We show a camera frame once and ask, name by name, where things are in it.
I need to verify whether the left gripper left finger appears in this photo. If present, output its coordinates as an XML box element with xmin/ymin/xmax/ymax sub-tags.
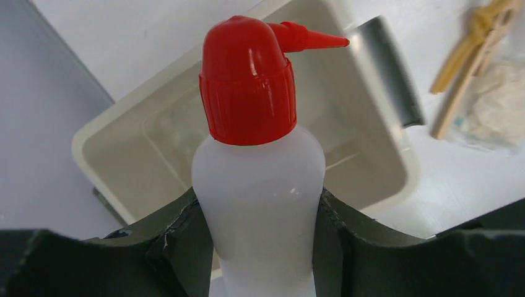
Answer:
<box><xmin>1</xmin><ymin>190</ymin><xmax>214</xmax><ymax>296</ymax></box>

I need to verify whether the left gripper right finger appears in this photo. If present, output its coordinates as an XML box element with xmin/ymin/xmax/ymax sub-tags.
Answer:
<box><xmin>313</xmin><ymin>189</ymin><xmax>524</xmax><ymax>296</ymax></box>

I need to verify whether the beige plastic bin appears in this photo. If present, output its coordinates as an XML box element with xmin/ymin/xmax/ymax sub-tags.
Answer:
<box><xmin>71</xmin><ymin>0</ymin><xmax>426</xmax><ymax>280</ymax></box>

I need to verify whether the bag of white powder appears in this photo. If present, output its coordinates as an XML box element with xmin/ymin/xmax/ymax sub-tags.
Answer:
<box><xmin>446</xmin><ymin>59</ymin><xmax>524</xmax><ymax>155</ymax></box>

